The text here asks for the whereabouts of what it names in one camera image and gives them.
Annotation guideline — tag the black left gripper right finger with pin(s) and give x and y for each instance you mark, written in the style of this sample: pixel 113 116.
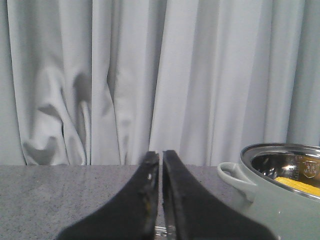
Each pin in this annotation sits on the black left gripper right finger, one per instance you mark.
pixel 191 212

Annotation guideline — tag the yellow corn cob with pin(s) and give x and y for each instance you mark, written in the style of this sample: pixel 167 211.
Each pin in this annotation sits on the yellow corn cob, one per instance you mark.
pixel 307 188

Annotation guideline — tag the white curtain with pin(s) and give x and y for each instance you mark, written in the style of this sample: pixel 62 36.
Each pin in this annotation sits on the white curtain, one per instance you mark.
pixel 101 82

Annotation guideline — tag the pale green electric pot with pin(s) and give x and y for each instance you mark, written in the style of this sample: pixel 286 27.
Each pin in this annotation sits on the pale green electric pot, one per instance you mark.
pixel 289 213

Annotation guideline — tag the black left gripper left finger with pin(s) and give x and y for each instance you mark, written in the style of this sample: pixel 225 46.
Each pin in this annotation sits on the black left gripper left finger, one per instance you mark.
pixel 130 215

